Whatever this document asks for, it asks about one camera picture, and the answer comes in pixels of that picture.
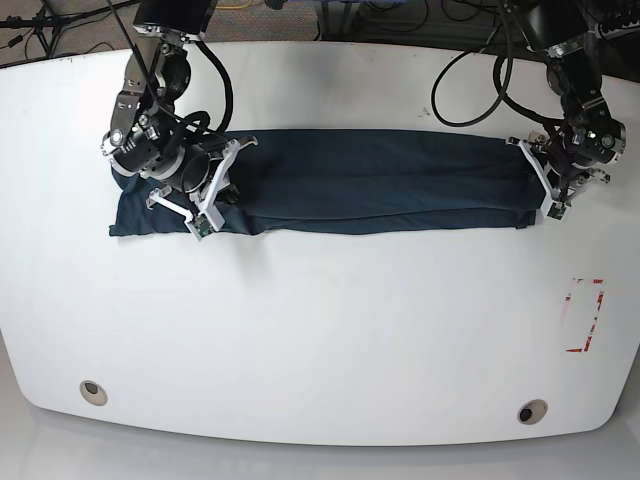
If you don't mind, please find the dark teal T-shirt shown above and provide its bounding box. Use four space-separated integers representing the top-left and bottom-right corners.
108 128 551 239

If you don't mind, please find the right table cable grommet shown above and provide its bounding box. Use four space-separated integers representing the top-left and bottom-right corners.
517 399 548 426

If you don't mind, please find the wrist camera board image-left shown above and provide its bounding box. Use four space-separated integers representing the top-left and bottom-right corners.
190 215 216 241

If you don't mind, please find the left table cable grommet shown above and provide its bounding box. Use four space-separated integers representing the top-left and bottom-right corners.
79 381 108 407

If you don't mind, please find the wrist camera board image-right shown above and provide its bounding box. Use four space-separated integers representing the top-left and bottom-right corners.
545 202 570 221

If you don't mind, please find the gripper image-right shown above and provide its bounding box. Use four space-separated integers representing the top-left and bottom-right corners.
506 131 611 213

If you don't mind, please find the black tripod stand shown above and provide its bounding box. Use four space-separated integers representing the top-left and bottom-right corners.
1 1 113 61

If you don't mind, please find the red tape rectangle marking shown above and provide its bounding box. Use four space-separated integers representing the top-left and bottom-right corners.
560 278 606 353

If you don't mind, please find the white power strip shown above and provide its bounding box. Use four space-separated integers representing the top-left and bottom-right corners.
596 10 639 40

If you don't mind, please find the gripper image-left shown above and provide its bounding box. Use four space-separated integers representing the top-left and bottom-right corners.
143 136 258 230

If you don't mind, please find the table cable grommet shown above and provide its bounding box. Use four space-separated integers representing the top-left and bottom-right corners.
79 381 108 407
517 399 548 426

